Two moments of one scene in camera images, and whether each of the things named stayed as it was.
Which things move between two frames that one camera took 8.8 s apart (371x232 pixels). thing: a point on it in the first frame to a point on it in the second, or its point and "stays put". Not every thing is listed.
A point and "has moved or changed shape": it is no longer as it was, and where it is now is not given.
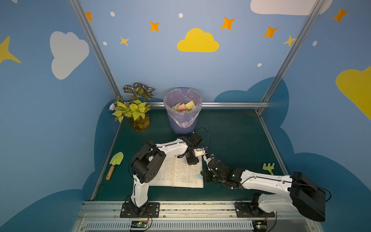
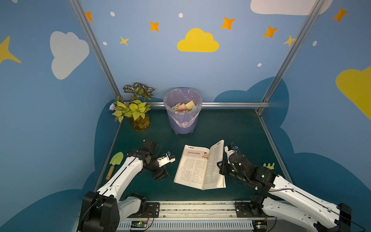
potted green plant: [136, 108] stays put
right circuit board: [260, 225] stays put
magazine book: [176, 172] has moved or changed shape
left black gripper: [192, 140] to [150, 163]
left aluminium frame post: [90, 35] stays put
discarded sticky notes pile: [183, 107] stays put
